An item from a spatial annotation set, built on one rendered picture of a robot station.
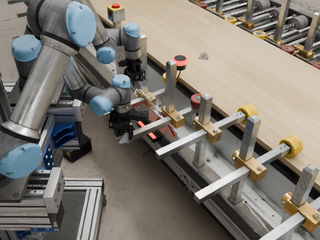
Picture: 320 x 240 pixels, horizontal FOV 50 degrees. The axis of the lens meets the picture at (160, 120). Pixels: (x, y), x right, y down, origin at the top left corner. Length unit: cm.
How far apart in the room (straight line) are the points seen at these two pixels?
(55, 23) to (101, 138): 192
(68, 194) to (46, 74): 132
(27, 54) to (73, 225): 104
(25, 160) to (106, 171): 160
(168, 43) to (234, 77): 52
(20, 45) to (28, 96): 51
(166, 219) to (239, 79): 102
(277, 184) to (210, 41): 106
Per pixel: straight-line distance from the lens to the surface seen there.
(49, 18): 106
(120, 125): 148
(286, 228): 122
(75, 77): 132
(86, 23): 105
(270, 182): 167
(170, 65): 154
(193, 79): 189
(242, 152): 135
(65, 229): 210
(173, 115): 167
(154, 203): 240
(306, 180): 118
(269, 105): 178
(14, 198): 120
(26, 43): 153
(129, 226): 230
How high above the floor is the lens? 193
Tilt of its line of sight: 40 degrees down
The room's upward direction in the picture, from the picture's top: 1 degrees clockwise
